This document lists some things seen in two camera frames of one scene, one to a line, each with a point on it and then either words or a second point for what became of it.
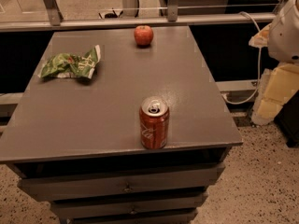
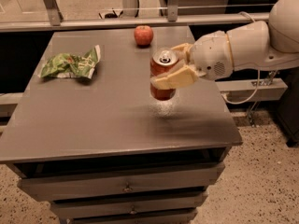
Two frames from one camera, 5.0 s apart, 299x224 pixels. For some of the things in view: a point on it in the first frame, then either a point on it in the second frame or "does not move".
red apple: [143, 35] does not move
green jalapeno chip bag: [69, 65] does not move
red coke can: [153, 122] to [163, 61]
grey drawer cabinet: [121, 124] does not move
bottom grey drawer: [152, 218] does not move
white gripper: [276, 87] to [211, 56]
